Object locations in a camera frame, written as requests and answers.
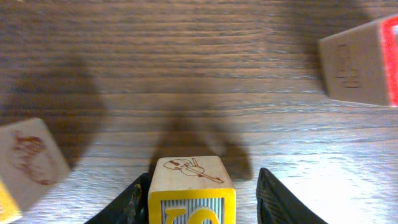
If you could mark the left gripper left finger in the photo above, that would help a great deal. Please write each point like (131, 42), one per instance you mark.
(129, 207)

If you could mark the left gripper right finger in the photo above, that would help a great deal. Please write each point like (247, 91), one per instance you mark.
(277, 204)

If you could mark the yellow block near A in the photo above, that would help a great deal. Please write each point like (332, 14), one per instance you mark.
(31, 164)

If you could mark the red Q block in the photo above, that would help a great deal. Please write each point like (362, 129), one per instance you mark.
(360, 64)

